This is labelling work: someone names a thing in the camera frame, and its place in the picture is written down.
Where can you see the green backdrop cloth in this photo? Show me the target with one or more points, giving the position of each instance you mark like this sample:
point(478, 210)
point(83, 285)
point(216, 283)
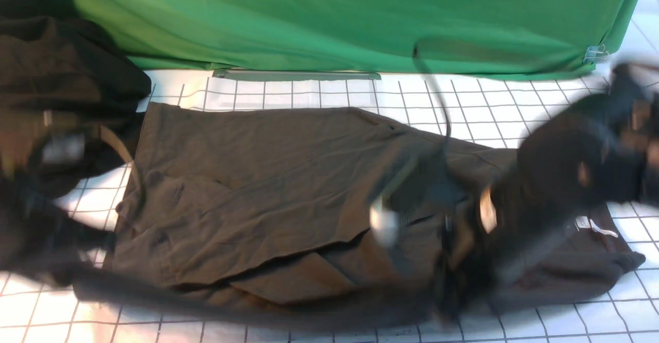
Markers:
point(501, 39)

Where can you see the white grid table cover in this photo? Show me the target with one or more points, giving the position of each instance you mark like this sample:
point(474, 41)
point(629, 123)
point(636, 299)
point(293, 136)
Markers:
point(490, 112)

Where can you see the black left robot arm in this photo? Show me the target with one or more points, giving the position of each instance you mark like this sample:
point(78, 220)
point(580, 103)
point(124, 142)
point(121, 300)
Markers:
point(40, 240)

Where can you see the dark gray long-sleeve top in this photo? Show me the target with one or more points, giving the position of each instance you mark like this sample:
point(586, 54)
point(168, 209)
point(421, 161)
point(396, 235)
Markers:
point(266, 210)

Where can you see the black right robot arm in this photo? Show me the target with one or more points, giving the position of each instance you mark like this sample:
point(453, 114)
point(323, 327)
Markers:
point(602, 148)

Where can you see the silver binder clip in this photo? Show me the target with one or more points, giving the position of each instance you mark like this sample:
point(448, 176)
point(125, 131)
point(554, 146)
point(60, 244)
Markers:
point(595, 54)

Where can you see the black garment pile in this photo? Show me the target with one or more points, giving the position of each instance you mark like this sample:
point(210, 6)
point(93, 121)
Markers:
point(69, 99)

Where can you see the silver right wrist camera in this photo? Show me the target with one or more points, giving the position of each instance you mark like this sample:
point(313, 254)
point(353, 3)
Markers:
point(387, 225)

